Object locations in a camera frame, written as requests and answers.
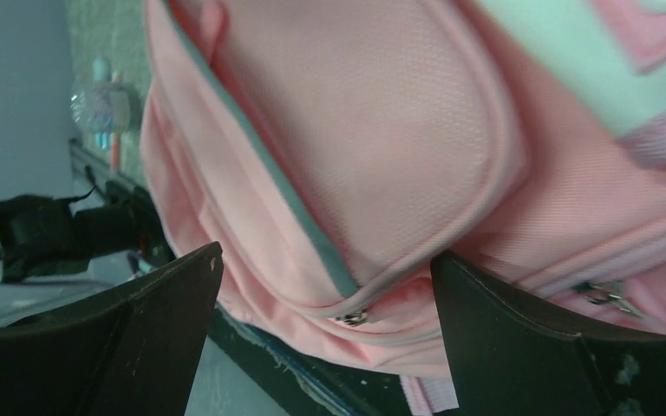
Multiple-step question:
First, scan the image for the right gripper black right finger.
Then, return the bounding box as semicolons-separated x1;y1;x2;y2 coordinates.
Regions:
430;252;666;415

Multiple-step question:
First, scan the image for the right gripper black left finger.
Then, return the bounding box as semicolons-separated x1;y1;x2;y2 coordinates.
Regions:
0;243;224;415

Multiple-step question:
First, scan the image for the pink student backpack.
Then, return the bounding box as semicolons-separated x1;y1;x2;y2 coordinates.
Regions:
140;1;666;415

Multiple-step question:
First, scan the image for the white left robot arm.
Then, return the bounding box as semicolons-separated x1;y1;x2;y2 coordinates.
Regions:
0;181;173;284

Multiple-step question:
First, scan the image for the light blue marker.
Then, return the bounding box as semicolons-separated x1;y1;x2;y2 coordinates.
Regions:
90;58;112;150

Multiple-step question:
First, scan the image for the red pen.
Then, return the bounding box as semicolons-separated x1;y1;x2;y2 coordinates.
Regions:
110;71;125;172

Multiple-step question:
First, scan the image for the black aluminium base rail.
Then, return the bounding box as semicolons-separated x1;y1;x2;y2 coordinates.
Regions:
69;137;415;416

